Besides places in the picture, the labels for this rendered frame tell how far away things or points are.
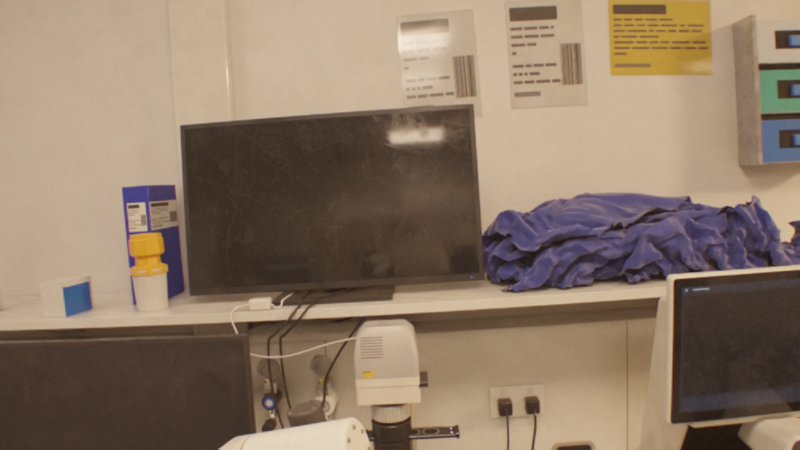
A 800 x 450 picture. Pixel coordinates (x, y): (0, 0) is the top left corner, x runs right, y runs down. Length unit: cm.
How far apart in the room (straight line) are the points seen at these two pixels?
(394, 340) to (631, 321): 84
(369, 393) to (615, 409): 88
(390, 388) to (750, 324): 64
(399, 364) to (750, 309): 62
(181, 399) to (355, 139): 69
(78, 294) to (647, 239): 135
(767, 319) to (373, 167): 87
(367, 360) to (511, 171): 85
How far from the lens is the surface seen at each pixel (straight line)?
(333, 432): 49
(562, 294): 130
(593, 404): 166
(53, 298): 156
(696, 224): 143
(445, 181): 136
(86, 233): 189
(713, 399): 117
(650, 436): 140
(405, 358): 94
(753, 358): 117
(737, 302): 113
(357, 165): 137
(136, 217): 155
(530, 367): 158
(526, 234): 139
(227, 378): 110
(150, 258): 145
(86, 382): 122
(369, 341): 95
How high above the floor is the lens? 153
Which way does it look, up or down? 4 degrees down
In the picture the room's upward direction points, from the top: 4 degrees counter-clockwise
